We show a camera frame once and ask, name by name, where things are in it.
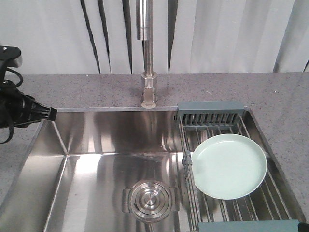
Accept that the steel sink drain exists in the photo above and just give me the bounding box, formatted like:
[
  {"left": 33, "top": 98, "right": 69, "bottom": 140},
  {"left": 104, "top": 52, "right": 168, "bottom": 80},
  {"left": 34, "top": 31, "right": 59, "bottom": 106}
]
[{"left": 122, "top": 179, "right": 179, "bottom": 223}]

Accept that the white pleated curtain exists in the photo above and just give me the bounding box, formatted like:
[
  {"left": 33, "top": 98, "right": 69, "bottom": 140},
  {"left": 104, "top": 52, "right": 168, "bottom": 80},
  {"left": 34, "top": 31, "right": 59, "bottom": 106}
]
[{"left": 0, "top": 0, "right": 309, "bottom": 74}]

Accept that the grey-blue dish drying rack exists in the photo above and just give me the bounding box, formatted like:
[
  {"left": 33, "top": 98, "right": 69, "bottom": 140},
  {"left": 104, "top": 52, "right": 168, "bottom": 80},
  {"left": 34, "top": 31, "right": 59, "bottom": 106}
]
[{"left": 176, "top": 101, "right": 308, "bottom": 232}]

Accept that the light green round plate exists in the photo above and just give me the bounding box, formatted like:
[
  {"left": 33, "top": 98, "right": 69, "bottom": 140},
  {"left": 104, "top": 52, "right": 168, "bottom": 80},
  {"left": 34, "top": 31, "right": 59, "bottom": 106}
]
[{"left": 191, "top": 133, "right": 267, "bottom": 200}]

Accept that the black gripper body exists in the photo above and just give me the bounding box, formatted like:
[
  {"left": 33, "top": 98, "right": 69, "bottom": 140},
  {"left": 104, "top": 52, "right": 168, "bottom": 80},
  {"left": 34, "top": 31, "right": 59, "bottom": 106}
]
[{"left": 0, "top": 88, "right": 37, "bottom": 128}]

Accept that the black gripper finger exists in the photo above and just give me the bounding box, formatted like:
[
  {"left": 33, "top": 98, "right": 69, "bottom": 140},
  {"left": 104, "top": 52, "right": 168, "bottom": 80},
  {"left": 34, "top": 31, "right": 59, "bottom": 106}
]
[
  {"left": 298, "top": 222, "right": 309, "bottom": 232},
  {"left": 33, "top": 103, "right": 57, "bottom": 122}
]

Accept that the black camera cable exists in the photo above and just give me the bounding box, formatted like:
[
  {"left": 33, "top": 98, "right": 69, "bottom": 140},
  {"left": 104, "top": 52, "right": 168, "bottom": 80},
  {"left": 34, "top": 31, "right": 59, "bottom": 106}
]
[{"left": 0, "top": 67, "right": 24, "bottom": 145}]

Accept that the stainless steel sink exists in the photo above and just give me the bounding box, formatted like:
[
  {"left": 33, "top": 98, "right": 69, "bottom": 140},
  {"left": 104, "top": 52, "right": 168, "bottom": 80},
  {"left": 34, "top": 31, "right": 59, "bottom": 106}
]
[{"left": 0, "top": 107, "right": 307, "bottom": 232}]

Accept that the stainless steel faucet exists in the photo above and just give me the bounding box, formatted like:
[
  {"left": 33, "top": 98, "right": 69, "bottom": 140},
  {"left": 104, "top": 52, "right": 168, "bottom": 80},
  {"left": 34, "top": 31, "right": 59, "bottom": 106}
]
[{"left": 136, "top": 0, "right": 157, "bottom": 109}]

